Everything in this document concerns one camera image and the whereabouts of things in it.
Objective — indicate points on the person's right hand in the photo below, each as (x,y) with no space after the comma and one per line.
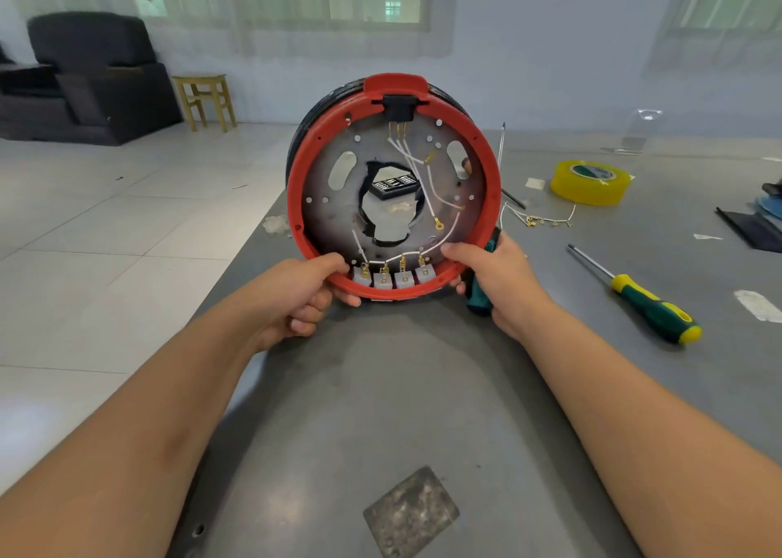
(513,289)

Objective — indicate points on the person's left hand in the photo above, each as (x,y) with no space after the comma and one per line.
(293,301)

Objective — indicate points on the red round appliance base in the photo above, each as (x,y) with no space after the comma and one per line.
(306,148)

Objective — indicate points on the person's left forearm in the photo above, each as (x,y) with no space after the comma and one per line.
(110,454)

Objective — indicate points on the person's right forearm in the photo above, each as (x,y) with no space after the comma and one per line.
(660,454)

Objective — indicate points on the yellow tape roll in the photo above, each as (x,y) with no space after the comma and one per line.
(568,191)

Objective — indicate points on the black remote control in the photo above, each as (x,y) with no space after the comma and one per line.
(394,187)

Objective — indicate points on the small wooden stool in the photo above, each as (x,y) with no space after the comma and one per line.
(204,81)

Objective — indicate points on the black flat plate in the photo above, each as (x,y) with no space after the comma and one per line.
(748,230)

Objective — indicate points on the narrow white tape strip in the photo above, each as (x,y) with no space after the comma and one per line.
(758,306)

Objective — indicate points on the black armchair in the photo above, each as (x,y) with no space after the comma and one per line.
(92,75)

